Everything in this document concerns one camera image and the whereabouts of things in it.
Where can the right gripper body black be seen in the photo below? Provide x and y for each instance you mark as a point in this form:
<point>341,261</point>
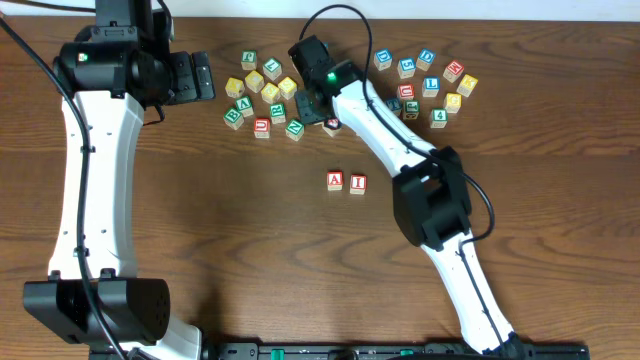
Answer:
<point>308,110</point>

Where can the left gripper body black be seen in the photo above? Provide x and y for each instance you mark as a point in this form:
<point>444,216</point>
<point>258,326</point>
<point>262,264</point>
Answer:
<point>183,88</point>

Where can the red A block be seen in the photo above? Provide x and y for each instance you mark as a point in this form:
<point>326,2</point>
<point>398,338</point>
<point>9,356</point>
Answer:
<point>335,180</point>

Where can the red I block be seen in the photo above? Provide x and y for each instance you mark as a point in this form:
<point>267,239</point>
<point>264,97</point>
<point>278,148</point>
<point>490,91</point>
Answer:
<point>358,184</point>

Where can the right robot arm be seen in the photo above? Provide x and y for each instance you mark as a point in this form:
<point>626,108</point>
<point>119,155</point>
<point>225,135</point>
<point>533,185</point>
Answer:
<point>431,202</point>

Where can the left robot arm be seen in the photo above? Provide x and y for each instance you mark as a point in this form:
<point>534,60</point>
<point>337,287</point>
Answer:
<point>108,76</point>

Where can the red E block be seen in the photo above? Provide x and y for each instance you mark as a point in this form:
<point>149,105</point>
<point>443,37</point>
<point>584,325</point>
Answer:
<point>332,127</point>

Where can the green N block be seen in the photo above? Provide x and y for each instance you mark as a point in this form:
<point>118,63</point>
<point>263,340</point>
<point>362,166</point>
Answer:
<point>294,130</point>

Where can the yellow block plain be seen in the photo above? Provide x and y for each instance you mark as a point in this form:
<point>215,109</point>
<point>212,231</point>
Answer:
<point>288,87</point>

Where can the green R block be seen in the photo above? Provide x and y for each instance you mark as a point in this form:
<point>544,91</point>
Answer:
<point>277,113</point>

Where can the yellow K block left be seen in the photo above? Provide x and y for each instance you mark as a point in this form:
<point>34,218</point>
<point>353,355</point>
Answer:
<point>234,88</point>

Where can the yellow k block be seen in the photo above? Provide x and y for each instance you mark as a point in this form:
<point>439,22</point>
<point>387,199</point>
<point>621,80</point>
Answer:
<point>234,88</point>
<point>467,85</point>

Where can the yellow S block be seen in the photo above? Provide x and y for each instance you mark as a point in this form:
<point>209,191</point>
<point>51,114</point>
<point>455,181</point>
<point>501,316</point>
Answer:
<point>270,93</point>

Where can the red U block left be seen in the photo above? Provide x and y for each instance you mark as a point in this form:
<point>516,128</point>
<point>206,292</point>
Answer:
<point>262,128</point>

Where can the red u block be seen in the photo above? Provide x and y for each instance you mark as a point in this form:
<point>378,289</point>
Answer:
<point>405,92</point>
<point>262,128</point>

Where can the green 7 block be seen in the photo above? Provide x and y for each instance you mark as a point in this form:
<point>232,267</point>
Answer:
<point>272,68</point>

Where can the green B block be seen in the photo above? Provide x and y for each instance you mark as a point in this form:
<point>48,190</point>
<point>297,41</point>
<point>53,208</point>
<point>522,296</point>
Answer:
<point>233,118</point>

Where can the green A block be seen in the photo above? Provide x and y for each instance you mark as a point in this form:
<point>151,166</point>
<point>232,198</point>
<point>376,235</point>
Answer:
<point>244,106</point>

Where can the yellow C block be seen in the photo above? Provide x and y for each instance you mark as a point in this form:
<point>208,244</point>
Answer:
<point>254,81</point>

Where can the blue T block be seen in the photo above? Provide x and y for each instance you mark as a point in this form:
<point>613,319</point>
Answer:
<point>395,105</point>

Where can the blue d block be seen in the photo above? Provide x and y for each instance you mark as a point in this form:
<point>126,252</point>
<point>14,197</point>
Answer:
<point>425,59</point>
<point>383,59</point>

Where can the red U block right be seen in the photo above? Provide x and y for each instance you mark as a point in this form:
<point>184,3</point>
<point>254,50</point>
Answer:
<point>405,92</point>

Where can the green J block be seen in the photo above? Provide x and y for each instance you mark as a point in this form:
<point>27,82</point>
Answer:
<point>411,110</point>

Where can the blue 5 block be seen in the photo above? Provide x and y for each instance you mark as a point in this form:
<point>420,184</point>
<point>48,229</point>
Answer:
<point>406,68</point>

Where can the blue L block right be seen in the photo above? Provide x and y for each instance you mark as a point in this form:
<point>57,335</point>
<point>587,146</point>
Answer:
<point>430,86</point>

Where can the blue D block right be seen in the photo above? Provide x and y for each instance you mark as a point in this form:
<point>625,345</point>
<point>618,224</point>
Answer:
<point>425,59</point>

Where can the green 4 block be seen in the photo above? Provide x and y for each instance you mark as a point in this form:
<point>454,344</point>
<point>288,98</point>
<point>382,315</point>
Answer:
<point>438,118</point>

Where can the yellow G block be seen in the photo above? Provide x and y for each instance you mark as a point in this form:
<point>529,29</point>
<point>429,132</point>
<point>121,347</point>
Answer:
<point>452,102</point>

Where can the red K block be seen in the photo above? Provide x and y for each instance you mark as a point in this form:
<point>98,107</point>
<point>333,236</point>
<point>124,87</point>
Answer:
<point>453,71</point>

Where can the yellow K block right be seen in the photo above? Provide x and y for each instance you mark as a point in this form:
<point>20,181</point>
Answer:
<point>467,85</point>

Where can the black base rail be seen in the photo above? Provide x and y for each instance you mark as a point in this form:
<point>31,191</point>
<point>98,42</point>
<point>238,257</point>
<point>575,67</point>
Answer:
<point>445,351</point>

